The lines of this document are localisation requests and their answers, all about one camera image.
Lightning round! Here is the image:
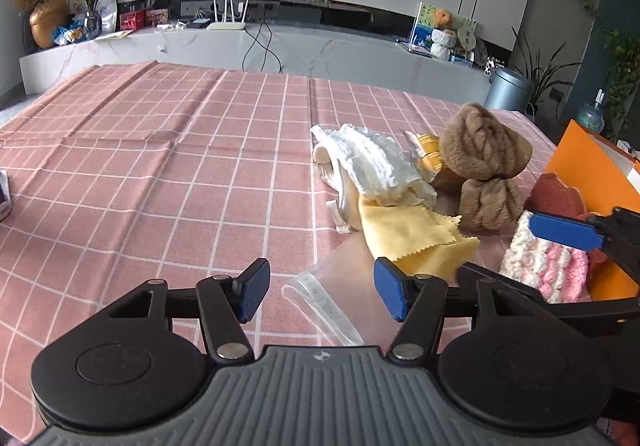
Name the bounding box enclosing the gold vase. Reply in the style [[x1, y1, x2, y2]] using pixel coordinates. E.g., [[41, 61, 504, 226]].
[[29, 0, 68, 49]]

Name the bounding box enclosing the black cable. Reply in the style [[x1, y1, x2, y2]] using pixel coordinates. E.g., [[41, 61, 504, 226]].
[[242, 21, 283, 73]]

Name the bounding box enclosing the reddish brown cloth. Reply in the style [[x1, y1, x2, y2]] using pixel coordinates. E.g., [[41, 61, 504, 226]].
[[524, 172, 601, 222]]

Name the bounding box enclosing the long-leaved potted plant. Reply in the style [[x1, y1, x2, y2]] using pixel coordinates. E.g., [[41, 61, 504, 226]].
[[510, 26, 571, 117]]

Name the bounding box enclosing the yellow cloth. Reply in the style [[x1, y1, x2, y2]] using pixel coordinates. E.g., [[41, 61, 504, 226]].
[[357, 196, 481, 282]]

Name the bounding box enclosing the round paper fan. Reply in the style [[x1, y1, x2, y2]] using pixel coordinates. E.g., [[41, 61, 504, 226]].
[[457, 28, 476, 62]]

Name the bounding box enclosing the water bottle with pump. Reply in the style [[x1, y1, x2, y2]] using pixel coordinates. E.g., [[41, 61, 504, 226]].
[[576, 90, 608, 133]]

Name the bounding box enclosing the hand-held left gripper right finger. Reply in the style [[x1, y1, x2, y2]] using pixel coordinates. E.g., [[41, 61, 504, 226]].
[[373, 257, 551, 367]]

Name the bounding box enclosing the orange tray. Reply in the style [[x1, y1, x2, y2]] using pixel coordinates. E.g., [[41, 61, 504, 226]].
[[544, 120, 640, 302]]

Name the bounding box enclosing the blue snack bag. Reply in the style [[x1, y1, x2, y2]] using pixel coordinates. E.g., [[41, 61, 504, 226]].
[[52, 23, 86, 46]]

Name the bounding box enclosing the white crinkled cloth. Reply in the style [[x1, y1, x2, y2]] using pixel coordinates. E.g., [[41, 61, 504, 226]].
[[310, 123, 438, 207]]

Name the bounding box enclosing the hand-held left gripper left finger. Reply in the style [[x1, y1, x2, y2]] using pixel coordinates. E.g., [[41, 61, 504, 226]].
[[97, 257, 272, 367]]

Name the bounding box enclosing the grey trash can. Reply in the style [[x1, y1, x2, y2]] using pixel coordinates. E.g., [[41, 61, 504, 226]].
[[482, 67, 533, 113]]

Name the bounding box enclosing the white router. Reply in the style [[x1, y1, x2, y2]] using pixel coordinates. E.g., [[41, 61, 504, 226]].
[[206, 0, 251, 31]]

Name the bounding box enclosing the white plastic bag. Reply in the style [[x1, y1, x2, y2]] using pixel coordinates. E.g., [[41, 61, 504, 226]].
[[95, 0, 118, 32]]

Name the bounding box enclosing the brown plush towel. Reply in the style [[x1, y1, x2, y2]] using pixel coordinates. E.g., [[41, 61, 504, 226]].
[[439, 102, 533, 232]]

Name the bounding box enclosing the clear zip bag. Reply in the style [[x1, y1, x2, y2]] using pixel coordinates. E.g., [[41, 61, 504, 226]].
[[282, 246, 381, 347]]

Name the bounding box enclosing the dark white packet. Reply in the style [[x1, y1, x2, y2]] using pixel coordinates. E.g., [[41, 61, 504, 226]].
[[0, 168, 13, 222]]

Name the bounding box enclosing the beige satin cloth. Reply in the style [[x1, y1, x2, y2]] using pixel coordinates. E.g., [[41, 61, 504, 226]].
[[312, 148, 366, 234]]

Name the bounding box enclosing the pink white knitted cloth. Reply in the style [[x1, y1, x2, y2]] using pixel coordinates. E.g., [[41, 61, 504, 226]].
[[499, 212, 591, 304]]

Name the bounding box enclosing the leafy vine plant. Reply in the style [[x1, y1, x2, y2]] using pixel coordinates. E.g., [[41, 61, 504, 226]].
[[600, 28, 640, 142]]

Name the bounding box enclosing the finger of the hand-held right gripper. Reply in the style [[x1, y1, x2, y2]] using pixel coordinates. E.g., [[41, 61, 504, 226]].
[[528, 207, 640, 284], [457, 262, 640, 337]]

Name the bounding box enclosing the person's purple clothing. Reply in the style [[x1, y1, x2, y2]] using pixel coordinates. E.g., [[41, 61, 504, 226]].
[[597, 418, 640, 446]]

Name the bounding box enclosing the yellow packet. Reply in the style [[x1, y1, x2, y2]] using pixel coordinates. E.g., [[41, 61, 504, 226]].
[[402, 130, 453, 192]]

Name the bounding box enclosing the white marble television console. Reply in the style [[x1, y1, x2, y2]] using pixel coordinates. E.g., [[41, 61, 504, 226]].
[[19, 21, 493, 104]]

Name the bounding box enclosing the bear toy in white basket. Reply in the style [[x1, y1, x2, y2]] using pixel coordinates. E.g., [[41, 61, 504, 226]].
[[430, 10, 457, 61]]

